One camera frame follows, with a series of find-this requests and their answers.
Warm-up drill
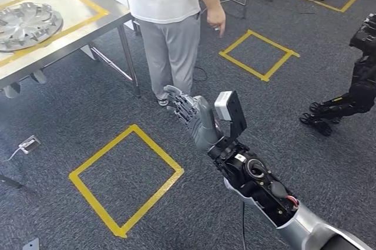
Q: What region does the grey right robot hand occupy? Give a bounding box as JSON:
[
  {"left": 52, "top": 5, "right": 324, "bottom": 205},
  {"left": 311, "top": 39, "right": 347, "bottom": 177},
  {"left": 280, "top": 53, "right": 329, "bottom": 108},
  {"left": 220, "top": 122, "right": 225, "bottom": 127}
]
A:
[{"left": 163, "top": 85, "right": 224, "bottom": 152}]

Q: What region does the silver plastic wheel hubcap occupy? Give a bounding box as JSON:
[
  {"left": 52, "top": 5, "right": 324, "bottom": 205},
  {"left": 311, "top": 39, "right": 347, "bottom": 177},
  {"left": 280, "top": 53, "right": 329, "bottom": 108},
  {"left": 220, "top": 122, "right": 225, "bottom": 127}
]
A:
[{"left": 0, "top": 2, "right": 64, "bottom": 53}]

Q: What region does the yellow tape on workbench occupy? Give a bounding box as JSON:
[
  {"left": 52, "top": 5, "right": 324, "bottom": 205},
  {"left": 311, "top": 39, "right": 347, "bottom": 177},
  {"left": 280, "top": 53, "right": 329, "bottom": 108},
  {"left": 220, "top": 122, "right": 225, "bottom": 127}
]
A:
[{"left": 0, "top": 0, "right": 110, "bottom": 68}]

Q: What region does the steel workbench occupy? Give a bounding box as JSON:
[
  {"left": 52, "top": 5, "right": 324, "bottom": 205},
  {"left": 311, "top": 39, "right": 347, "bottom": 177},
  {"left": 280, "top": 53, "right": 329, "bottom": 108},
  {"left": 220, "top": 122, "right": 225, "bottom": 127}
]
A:
[{"left": 0, "top": 0, "right": 141, "bottom": 99}]

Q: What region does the person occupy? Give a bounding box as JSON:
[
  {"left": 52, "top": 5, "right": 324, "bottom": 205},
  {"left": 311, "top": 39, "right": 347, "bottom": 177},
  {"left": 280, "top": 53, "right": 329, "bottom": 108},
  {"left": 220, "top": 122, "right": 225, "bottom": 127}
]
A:
[{"left": 122, "top": 0, "right": 227, "bottom": 108}]

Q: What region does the black humanoid robot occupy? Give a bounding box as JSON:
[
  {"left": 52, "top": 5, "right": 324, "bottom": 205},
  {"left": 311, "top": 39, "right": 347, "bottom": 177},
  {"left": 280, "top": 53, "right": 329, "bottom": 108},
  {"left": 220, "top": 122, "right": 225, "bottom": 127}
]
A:
[{"left": 299, "top": 13, "right": 376, "bottom": 137}]

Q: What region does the grey floor socket box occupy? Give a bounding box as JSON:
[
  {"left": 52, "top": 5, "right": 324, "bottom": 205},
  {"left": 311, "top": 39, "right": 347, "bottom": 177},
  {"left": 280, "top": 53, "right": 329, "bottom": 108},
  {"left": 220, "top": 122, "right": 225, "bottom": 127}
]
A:
[{"left": 17, "top": 134, "right": 42, "bottom": 155}]

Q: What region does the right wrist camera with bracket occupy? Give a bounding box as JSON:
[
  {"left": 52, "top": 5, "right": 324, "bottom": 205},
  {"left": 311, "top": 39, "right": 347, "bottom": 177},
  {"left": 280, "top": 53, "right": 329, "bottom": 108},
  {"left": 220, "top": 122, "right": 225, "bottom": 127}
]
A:
[{"left": 214, "top": 90, "right": 248, "bottom": 144}]

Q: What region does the black floor cable loop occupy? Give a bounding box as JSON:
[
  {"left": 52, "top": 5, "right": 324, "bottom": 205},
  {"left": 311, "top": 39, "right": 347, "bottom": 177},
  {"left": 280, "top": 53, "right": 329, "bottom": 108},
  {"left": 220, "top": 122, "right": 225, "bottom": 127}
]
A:
[{"left": 192, "top": 65, "right": 208, "bottom": 83}]

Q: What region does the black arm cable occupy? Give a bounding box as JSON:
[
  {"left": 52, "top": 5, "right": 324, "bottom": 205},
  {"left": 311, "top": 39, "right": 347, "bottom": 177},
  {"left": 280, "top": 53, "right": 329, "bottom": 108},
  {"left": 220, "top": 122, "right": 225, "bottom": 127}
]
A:
[{"left": 241, "top": 201, "right": 247, "bottom": 250}]

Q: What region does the white floor cable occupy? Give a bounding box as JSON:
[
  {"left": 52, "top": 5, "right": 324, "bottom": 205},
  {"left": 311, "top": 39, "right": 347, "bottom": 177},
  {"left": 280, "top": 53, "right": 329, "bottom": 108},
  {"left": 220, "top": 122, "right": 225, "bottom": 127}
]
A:
[{"left": 4, "top": 145, "right": 23, "bottom": 163}]

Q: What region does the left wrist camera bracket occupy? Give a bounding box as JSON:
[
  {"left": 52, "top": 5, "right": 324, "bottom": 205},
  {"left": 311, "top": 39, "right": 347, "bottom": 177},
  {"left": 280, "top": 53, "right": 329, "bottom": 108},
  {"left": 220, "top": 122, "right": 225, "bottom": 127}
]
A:
[{"left": 22, "top": 237, "right": 40, "bottom": 250}]

